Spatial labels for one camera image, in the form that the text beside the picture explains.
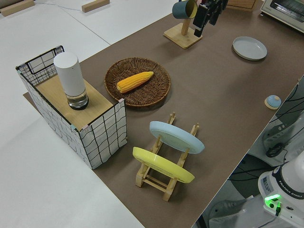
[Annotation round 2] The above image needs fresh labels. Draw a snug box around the white cylinder device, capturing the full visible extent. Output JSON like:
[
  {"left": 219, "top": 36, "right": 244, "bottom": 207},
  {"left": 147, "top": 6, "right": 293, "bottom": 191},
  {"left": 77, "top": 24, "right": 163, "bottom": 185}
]
[{"left": 53, "top": 52, "right": 90, "bottom": 111}]

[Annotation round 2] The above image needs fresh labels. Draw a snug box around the yellow corn cob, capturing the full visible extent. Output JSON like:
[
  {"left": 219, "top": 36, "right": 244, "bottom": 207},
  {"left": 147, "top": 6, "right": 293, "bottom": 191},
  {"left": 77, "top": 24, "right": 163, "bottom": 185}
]
[{"left": 116, "top": 71, "right": 154, "bottom": 94}]

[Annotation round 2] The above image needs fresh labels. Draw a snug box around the blue dome timer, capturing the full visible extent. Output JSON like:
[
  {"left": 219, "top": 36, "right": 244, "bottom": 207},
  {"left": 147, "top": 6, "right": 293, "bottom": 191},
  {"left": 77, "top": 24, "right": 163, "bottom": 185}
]
[{"left": 264, "top": 95, "right": 282, "bottom": 110}]

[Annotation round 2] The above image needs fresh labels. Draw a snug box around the dark blue mug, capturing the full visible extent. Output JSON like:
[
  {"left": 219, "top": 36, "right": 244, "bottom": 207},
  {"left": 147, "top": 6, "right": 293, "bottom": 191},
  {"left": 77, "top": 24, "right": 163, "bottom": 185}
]
[{"left": 172, "top": 0, "right": 198, "bottom": 19}]

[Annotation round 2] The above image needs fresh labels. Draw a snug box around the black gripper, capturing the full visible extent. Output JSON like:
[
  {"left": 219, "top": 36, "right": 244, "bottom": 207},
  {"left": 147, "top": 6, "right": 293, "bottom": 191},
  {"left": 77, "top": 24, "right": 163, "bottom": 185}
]
[{"left": 192, "top": 0, "right": 228, "bottom": 38}]

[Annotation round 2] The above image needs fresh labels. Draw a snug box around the light blue plate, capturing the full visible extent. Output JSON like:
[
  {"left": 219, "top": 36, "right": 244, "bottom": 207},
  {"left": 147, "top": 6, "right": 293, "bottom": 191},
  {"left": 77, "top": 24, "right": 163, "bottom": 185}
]
[{"left": 149, "top": 121, "right": 205, "bottom": 154}]

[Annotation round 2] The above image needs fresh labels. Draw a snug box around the black coiled cable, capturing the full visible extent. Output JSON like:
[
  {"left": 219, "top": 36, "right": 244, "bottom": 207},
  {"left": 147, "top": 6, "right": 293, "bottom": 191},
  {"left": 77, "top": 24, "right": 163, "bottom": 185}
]
[{"left": 265, "top": 143, "right": 289, "bottom": 158}]

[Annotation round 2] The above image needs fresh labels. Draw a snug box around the wooden plate rack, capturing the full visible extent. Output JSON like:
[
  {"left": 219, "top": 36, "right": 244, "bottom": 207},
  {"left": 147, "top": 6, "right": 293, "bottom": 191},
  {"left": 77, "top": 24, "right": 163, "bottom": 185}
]
[{"left": 135, "top": 112, "right": 200, "bottom": 202}]

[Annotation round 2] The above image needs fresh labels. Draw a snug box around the gray plate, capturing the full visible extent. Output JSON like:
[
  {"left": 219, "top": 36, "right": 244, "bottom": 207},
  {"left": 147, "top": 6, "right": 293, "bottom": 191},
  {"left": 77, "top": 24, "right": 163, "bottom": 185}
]
[{"left": 232, "top": 36, "right": 268, "bottom": 62}]

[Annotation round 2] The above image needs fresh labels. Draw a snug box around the yellow plate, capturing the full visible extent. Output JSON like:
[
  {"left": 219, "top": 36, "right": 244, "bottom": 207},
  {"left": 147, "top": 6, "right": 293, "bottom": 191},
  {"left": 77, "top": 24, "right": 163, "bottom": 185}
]
[{"left": 132, "top": 146, "right": 196, "bottom": 184}]

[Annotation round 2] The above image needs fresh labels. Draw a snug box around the wooden mug tree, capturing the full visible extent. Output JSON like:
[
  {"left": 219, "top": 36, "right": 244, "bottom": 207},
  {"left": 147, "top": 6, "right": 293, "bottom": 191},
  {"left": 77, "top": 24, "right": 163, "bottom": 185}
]
[{"left": 163, "top": 14, "right": 204, "bottom": 50}]

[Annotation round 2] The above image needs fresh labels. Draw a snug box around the brown wicker basket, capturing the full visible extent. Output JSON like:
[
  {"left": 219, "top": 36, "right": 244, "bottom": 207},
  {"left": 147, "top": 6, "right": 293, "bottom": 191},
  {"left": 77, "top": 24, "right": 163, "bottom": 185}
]
[{"left": 104, "top": 57, "right": 171, "bottom": 110}]

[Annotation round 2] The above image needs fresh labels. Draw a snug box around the light wooden block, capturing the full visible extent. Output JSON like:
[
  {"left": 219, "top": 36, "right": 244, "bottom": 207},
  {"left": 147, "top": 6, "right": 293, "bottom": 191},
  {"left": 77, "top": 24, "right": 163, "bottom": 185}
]
[
  {"left": 81, "top": 0, "right": 111, "bottom": 13},
  {"left": 0, "top": 0, "right": 36, "bottom": 17}
]

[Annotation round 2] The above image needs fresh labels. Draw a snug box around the brown table mat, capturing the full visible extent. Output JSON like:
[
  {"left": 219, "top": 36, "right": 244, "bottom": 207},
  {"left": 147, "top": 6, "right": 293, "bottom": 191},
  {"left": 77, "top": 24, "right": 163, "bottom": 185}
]
[{"left": 23, "top": 2, "right": 304, "bottom": 228}]

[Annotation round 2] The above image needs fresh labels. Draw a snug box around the light wooden box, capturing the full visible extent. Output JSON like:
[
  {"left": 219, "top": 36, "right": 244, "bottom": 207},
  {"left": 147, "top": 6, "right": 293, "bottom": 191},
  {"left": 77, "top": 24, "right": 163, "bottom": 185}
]
[{"left": 227, "top": 0, "right": 257, "bottom": 10}]

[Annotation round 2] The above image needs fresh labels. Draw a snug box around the white toaster oven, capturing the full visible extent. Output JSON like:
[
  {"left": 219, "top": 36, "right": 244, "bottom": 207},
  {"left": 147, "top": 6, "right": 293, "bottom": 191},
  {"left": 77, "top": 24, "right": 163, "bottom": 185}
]
[{"left": 259, "top": 0, "right": 304, "bottom": 33}]

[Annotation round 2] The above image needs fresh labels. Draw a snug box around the wire grid wooden shelf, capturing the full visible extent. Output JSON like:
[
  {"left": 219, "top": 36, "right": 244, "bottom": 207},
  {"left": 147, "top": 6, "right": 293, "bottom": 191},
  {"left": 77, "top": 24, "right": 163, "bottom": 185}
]
[{"left": 16, "top": 45, "right": 128, "bottom": 170}]

